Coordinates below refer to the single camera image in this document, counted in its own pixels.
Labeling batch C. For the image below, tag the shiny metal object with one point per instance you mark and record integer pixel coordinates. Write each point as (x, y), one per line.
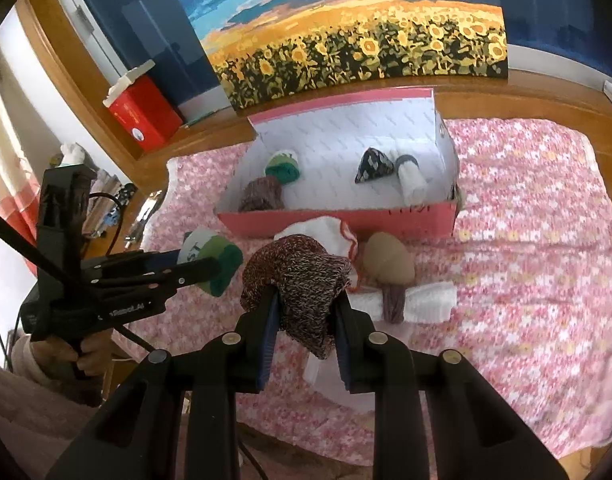
(146, 207)

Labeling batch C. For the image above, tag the red box with white lid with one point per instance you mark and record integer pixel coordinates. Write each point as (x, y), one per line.
(141, 115)

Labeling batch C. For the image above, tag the white towel roll grey band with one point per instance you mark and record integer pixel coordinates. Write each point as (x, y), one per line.
(413, 182)

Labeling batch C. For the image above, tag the wooden window seat frame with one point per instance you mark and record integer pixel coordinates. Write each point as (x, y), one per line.
(211, 135)

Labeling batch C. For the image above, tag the person's left forearm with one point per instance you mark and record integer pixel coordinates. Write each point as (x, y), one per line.
(41, 380)

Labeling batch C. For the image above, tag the white mesh cloth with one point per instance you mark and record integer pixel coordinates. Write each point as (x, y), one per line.
(331, 385)

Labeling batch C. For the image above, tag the pink floral blanket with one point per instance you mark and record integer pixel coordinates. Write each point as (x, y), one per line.
(511, 260)

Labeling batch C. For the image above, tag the pink cardboard shoe box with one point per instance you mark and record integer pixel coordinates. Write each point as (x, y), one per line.
(336, 135)

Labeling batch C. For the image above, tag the person's left hand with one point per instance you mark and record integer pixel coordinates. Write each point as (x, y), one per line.
(93, 355)

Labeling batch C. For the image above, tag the dark patterned sock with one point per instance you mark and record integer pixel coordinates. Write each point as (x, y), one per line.
(373, 165)

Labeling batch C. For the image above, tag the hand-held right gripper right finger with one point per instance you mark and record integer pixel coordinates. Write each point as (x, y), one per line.
(345, 355)

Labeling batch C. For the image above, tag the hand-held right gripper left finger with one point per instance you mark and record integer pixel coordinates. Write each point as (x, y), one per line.
(268, 340)

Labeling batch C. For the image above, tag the white sock red trim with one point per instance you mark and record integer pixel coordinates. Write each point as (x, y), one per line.
(326, 230)

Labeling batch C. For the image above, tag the green pen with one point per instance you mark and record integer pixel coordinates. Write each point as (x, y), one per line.
(202, 119)

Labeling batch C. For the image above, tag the green and white sock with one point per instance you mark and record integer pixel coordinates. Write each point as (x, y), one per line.
(281, 166)
(211, 255)

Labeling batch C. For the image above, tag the sunflower field painting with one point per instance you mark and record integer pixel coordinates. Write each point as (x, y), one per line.
(336, 10)

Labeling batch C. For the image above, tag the white towel roll purple band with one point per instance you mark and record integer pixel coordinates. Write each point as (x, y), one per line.
(431, 300)

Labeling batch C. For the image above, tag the tan stocking ball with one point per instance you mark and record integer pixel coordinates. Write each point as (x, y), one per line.
(388, 260)

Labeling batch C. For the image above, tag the marled brown knit sock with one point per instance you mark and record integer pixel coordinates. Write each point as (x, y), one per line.
(296, 285)
(261, 195)

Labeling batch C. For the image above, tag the pile of folded clothes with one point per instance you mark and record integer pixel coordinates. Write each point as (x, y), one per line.
(103, 190)

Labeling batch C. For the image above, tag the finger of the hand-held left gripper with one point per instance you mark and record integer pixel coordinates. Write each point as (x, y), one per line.
(186, 272)
(161, 260)

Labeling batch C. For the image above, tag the white plush toy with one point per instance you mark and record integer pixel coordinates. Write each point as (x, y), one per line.
(72, 154)

